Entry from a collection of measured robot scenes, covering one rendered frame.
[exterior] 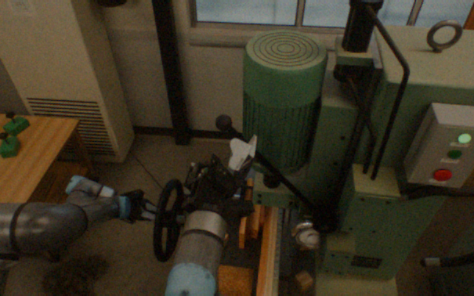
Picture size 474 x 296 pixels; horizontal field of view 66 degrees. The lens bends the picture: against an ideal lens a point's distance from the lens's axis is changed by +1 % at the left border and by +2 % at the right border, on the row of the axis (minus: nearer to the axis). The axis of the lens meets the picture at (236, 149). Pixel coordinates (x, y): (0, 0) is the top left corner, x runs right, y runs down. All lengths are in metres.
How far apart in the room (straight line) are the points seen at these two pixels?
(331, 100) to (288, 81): 0.12
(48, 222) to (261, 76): 0.57
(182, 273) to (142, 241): 1.68
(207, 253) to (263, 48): 0.42
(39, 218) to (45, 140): 1.32
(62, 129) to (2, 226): 1.35
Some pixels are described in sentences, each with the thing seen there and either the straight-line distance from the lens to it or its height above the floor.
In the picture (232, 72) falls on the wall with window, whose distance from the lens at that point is 2.35.
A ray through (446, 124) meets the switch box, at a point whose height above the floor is 1.48.
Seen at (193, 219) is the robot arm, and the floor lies 1.36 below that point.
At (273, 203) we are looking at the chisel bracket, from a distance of 1.09.
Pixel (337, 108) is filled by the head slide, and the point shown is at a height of 1.42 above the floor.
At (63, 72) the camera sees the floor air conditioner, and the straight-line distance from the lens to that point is 2.32.
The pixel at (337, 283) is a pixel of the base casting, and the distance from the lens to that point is 1.24.
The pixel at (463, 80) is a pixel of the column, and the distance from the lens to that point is 0.77.
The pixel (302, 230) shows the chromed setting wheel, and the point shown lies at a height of 1.05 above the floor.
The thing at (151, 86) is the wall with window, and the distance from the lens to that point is 2.54.
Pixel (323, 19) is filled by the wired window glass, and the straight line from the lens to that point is 2.26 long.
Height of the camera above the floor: 1.89
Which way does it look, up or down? 45 degrees down
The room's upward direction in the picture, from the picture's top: straight up
